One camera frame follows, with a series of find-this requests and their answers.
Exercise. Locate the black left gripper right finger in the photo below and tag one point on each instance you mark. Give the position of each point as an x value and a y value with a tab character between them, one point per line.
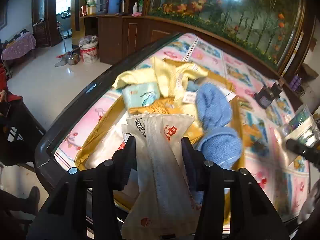
194	165

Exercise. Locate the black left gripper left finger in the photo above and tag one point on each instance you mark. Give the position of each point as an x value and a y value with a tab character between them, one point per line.
124	162

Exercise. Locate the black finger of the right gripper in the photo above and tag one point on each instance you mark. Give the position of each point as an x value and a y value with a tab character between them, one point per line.
310	154

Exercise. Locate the blue terry towel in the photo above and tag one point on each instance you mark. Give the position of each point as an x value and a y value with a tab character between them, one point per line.
220	144

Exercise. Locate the teal tissue pack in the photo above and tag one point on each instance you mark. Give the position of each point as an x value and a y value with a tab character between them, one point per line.
140	95

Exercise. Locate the yellow knitted cloth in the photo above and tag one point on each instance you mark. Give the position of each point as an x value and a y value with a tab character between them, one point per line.
171	77

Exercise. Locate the colourful patterned tablecloth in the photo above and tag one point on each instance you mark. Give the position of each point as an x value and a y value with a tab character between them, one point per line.
286	185

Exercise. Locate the purple bottles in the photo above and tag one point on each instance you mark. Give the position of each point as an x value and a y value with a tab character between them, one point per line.
295	82

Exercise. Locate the dark round jar near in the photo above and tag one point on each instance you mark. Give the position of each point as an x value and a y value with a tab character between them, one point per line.
267	95

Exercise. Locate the gold rimmed white tray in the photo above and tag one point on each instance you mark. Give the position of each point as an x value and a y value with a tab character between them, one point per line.
112	132

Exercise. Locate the white plastic bucket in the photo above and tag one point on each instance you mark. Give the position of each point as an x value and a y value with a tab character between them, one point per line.
89	48

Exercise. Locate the person in red sleeve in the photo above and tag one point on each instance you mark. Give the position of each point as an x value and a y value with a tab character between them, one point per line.
10	103

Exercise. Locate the aquarium with artificial plants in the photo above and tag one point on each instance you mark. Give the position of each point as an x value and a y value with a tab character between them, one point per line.
265	28

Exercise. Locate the purple covered side table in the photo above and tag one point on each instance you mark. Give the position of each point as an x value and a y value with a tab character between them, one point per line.
19	48

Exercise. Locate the blue water jug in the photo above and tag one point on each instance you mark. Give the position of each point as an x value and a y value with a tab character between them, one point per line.
113	6

